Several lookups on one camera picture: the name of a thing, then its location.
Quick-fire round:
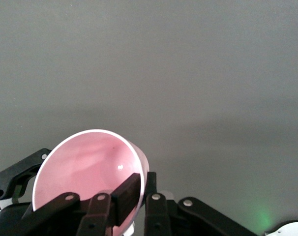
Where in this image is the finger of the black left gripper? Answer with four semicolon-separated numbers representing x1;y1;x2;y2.
0;148;52;205

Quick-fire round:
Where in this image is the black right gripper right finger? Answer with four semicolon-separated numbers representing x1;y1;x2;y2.
143;171;258;236

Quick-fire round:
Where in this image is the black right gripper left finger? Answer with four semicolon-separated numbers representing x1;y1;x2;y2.
21;173;143;236

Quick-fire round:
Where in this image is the pink cup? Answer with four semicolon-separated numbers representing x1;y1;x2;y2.
31;129;151;236

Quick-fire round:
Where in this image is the dark grey table cover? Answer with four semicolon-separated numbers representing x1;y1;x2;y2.
0;0;298;236

